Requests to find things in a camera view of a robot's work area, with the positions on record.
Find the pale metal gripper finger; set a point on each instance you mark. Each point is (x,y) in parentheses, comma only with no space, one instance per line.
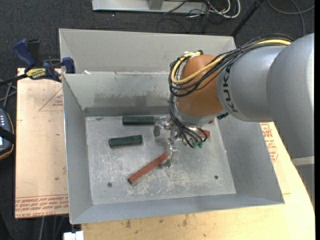
(168,162)
(175,156)

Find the red-brown block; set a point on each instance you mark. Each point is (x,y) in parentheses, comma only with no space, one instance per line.
(207,133)
(147,168)

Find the dark green flat block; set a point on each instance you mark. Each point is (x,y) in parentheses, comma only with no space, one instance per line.
(125,141)
(138,120)

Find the grey metal bin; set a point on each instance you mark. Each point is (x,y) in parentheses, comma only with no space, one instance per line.
(125,166)

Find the brown cardboard board, red print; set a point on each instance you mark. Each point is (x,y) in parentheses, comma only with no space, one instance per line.
(41,144)

